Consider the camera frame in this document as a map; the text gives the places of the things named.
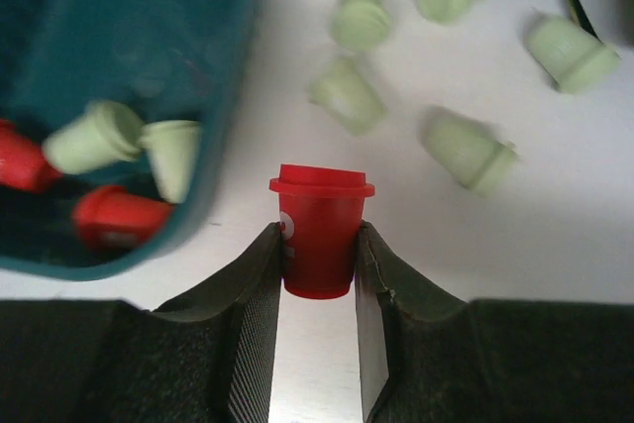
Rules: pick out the teal plastic storage basket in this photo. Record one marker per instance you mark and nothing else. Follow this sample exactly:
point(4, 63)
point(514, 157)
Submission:
point(166, 60)

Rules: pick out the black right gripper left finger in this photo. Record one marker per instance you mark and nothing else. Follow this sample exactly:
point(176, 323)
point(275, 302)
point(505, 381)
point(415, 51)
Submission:
point(206, 355)

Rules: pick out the red coffee capsule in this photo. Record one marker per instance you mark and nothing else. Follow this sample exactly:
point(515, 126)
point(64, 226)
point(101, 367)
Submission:
point(320, 214)
point(110, 217)
point(23, 164)

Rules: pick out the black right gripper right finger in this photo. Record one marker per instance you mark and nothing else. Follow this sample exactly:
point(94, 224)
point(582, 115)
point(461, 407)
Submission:
point(428, 356)

